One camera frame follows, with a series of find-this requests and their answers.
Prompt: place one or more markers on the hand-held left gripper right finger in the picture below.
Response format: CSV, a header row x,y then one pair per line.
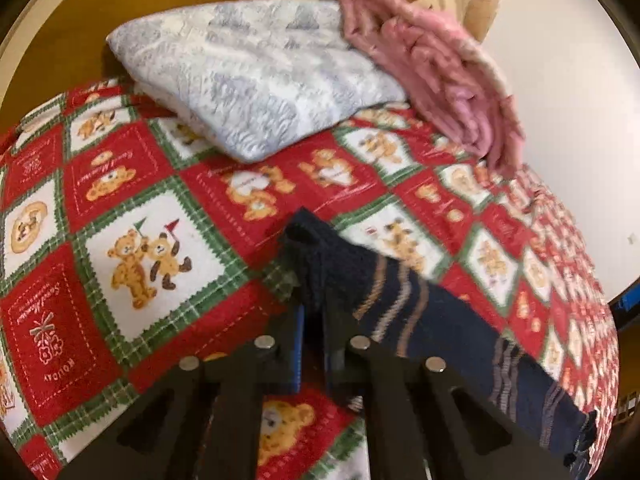
x,y
331,366

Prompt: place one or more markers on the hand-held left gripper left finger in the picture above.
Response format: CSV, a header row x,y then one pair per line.
x,y
298,355

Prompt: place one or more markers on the navy knitted striped sweater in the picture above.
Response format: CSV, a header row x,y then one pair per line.
x,y
450,330

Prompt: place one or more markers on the red bear printed blanket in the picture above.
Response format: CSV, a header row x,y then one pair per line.
x,y
165,210

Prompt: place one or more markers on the white blue quilted blanket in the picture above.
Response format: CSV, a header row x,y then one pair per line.
x,y
260,75

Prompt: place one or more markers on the pink folded blanket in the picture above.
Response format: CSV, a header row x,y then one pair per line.
x,y
440,70

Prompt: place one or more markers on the wooden headboard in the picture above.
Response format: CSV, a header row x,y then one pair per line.
x,y
75,5

